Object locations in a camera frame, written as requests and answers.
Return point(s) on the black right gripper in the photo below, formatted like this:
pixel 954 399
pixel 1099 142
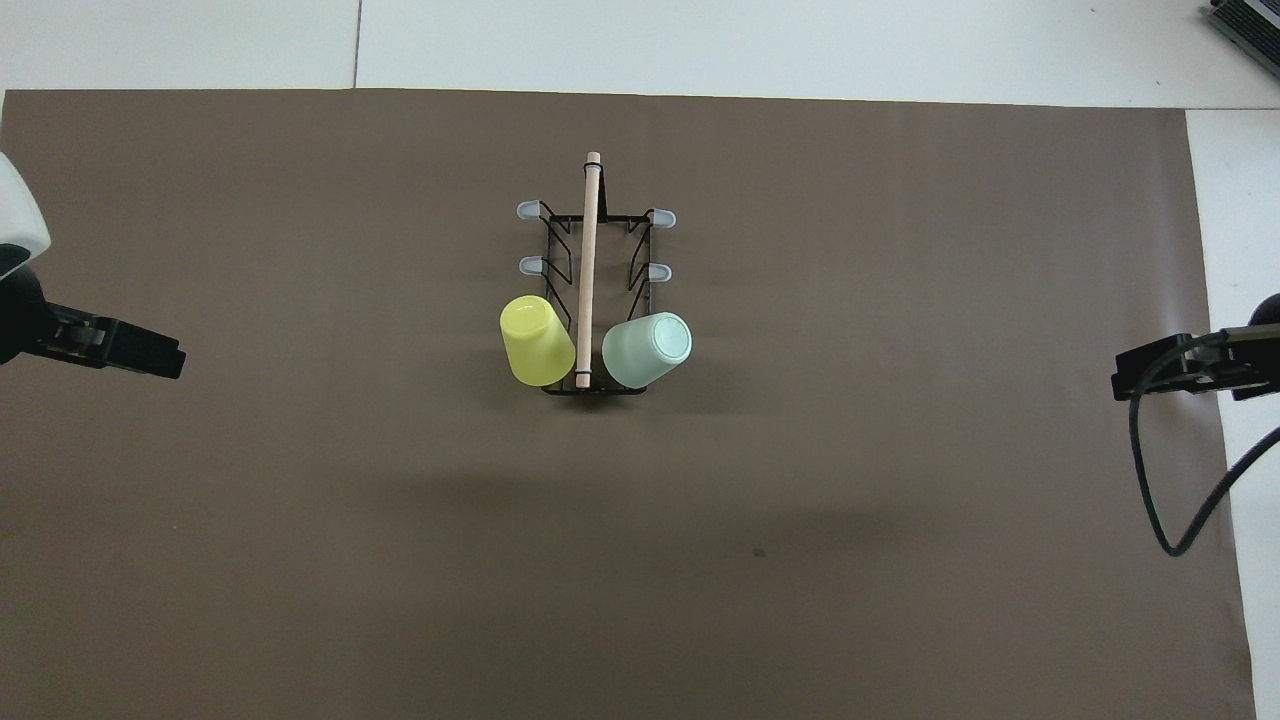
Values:
pixel 1240 362

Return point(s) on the black ribbed device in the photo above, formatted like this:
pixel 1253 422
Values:
pixel 1250 22

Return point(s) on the yellow plastic cup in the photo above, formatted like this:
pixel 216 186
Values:
pixel 535 345

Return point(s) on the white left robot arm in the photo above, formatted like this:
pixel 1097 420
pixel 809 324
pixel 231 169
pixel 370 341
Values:
pixel 15 215

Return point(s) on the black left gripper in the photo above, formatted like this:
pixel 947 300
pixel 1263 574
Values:
pixel 50 330

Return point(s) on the brown paper table mat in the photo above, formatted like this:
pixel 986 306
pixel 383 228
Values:
pixel 640 560

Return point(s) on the pale green plastic cup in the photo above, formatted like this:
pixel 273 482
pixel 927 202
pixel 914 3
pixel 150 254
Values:
pixel 645 350

